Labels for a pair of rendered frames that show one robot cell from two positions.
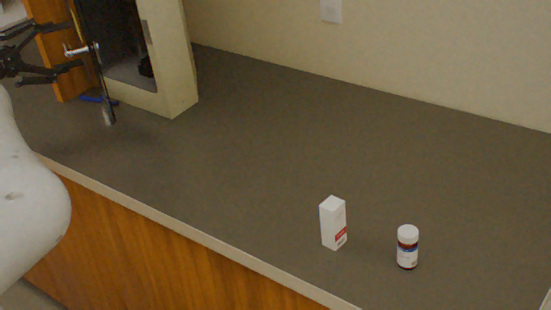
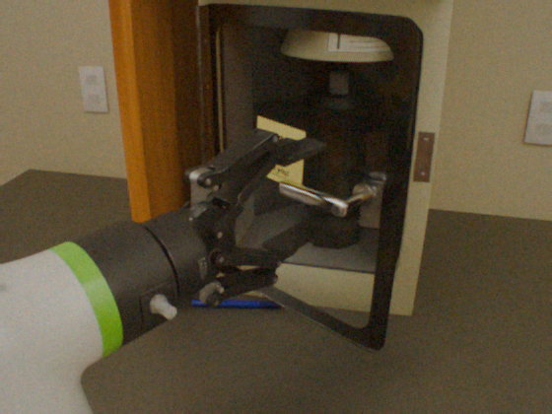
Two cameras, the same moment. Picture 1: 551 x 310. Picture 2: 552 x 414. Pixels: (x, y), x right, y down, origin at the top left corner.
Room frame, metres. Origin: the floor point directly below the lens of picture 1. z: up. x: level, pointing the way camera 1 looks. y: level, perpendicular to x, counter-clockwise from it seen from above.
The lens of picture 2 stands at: (1.04, 0.74, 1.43)
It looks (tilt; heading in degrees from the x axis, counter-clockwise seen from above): 25 degrees down; 332
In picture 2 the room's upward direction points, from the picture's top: straight up
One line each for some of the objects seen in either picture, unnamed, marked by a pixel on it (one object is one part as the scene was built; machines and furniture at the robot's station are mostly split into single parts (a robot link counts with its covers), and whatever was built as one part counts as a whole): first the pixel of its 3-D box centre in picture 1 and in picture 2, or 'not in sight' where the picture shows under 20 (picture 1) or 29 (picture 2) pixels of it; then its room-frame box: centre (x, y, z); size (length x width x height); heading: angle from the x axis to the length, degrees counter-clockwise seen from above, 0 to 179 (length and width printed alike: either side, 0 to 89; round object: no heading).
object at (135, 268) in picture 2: not in sight; (123, 283); (1.38, 0.69, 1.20); 0.12 x 0.06 x 0.09; 20
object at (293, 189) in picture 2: (74, 46); (324, 192); (1.45, 0.45, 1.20); 0.10 x 0.05 x 0.03; 20
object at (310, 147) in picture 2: (56, 27); (295, 151); (1.46, 0.48, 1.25); 0.07 x 0.03 x 0.01; 110
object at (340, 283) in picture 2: (82, 37); (291, 175); (1.53, 0.45, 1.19); 0.30 x 0.01 x 0.40; 20
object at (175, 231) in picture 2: (2, 62); (190, 246); (1.41, 0.62, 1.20); 0.09 x 0.07 x 0.08; 110
